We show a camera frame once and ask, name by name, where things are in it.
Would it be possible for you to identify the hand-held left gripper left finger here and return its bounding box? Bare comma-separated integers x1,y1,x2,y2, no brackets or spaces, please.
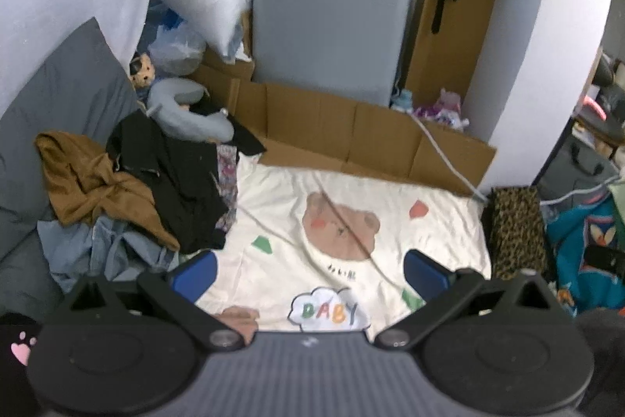
63,248,246,353

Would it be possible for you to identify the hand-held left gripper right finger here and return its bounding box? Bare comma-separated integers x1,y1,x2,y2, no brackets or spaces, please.
373,248,561,349

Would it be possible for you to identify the leopard print garment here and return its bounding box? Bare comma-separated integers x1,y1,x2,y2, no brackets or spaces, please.
489,186,548,282

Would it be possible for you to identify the blue denim cloth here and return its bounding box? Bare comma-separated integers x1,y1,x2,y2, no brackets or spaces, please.
36,214,180,297

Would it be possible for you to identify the floral patterned cloth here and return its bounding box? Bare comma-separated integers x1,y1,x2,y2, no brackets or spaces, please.
215,142,241,235

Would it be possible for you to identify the cream printed blanket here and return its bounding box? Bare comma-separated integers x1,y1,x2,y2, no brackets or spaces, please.
195,152,492,345

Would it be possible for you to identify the crumpled brown cloth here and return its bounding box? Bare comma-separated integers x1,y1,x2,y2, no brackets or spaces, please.
34,131,182,252

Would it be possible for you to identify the teal printed cloth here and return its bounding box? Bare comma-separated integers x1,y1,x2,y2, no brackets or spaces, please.
543,193,625,319

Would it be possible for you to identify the purple printed plastic bag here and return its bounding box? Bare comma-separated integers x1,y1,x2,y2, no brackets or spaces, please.
413,88,471,133

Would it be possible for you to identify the grey neck pillow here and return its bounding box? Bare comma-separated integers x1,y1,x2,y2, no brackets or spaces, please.
145,76,236,144

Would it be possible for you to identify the brown cardboard sheet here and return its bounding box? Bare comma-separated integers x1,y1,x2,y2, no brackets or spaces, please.
189,54,498,199

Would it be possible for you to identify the black paw print cloth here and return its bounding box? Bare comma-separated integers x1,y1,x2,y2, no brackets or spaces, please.
0,311,44,417

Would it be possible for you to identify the spotted plush toy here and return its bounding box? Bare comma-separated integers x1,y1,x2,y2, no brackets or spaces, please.
128,53,157,89

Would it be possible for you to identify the light green cloth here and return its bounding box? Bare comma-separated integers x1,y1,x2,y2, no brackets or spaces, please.
607,179,625,223

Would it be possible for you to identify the clear plastic bag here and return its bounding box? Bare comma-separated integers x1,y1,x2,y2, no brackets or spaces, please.
147,23,208,77

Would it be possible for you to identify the grey washing machine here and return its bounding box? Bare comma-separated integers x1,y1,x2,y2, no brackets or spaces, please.
251,0,421,108

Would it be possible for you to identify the white cable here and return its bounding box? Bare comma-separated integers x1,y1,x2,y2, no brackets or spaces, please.
409,111,490,204

